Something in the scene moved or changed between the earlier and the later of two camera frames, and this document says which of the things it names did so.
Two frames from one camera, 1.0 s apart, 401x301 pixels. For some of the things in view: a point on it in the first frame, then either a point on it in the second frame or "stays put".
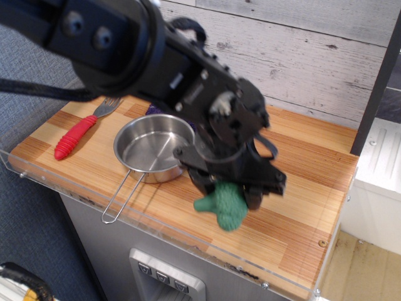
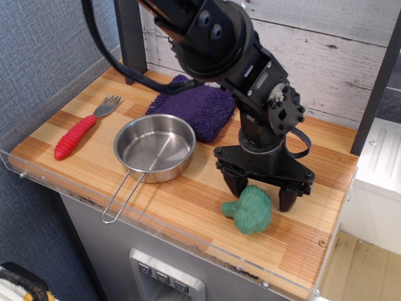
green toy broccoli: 228,202 → 251,212
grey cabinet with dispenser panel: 131,264 stays put
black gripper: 208,162 → 267,160
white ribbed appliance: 373,211 stays put
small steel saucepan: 146,145 stays put
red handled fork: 76,131 stays put
